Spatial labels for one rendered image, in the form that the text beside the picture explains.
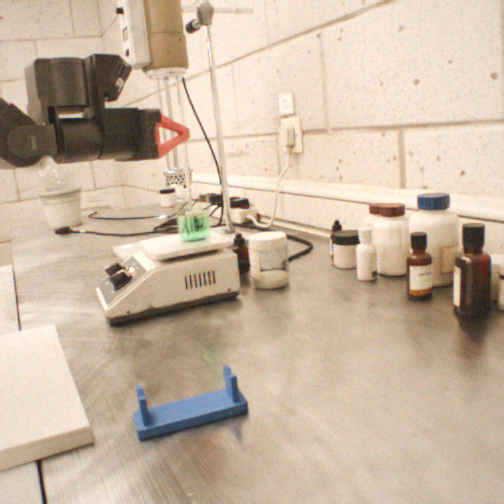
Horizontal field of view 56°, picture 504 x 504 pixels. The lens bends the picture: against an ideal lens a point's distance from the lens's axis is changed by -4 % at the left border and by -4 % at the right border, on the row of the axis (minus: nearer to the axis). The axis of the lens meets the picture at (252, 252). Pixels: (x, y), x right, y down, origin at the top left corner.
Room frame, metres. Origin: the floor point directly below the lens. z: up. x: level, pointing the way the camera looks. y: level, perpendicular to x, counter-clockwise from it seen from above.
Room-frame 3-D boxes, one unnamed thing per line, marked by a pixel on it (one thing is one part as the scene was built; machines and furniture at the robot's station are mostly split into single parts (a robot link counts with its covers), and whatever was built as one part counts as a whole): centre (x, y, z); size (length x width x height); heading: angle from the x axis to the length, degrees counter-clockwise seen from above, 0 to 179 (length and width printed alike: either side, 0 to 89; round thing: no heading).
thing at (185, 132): (0.73, 0.12, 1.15); 0.09 x 0.07 x 0.07; 132
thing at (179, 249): (0.74, 0.10, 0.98); 0.12 x 0.12 x 0.01; 22
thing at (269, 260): (0.75, -0.03, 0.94); 0.06 x 0.06 x 0.08
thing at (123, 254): (1.11, 0.16, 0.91); 0.30 x 0.20 x 0.01; 116
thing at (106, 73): (0.67, 0.16, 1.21); 0.07 x 0.06 x 0.11; 42
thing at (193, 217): (0.73, 0.08, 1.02); 0.06 x 0.05 x 0.08; 80
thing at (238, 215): (1.50, 0.09, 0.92); 0.40 x 0.06 x 0.04; 26
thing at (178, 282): (0.73, 0.13, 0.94); 0.22 x 0.13 x 0.08; 112
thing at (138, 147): (0.67, 0.17, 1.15); 0.10 x 0.07 x 0.07; 42
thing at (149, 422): (0.39, 0.07, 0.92); 0.10 x 0.03 x 0.04; 108
